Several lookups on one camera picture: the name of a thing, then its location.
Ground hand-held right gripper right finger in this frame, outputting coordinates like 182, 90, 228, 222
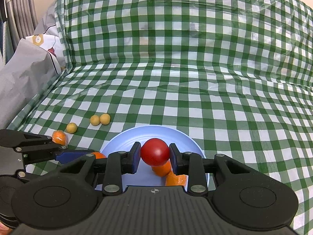
169, 143, 256, 197

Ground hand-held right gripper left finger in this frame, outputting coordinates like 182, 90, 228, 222
59, 142, 142, 196

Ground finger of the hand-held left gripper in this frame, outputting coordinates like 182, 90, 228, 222
0, 129, 99, 165
15, 170, 49, 183

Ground red tomato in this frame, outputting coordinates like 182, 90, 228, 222
140, 138, 170, 166

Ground plastic-wrapped orange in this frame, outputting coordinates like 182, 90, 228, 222
165, 170, 188, 187
52, 130, 67, 146

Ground light blue plate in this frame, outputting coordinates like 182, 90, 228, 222
94, 125, 209, 194

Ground grey crumpled cloth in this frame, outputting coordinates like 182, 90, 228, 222
0, 38, 60, 130

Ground green white checked tablecloth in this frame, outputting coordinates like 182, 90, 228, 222
6, 0, 313, 235

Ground white printed cloth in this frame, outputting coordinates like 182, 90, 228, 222
26, 24, 67, 75

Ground light grey pillow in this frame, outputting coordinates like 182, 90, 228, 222
37, 4, 60, 36

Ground grey pleated curtain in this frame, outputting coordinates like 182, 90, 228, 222
0, 0, 38, 61

